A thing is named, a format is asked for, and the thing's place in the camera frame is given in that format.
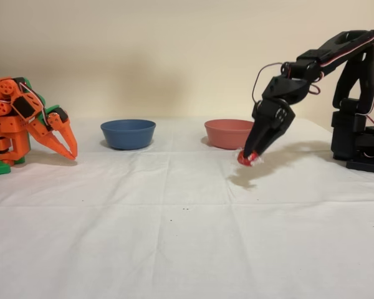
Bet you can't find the red candy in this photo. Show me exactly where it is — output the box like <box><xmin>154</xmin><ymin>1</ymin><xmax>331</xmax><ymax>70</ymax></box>
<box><xmin>236</xmin><ymin>148</ymin><xmax>266</xmax><ymax>168</ymax></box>

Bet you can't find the red bowl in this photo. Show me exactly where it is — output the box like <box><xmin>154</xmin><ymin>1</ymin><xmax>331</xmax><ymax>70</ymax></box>
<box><xmin>204</xmin><ymin>118</ymin><xmax>256</xmax><ymax>150</ymax></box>

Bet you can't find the blue bowl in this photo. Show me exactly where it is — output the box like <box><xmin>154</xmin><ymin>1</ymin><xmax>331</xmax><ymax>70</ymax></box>
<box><xmin>100</xmin><ymin>119</ymin><xmax>157</xmax><ymax>151</ymax></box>

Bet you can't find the white tablecloth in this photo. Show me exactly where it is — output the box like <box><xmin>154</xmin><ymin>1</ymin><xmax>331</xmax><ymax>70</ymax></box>
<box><xmin>0</xmin><ymin>116</ymin><xmax>374</xmax><ymax>299</ymax></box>

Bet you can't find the servo cable on orange arm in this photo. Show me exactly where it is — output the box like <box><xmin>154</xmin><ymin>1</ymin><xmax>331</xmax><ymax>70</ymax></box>
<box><xmin>17</xmin><ymin>79</ymin><xmax>49</xmax><ymax>127</ymax></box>

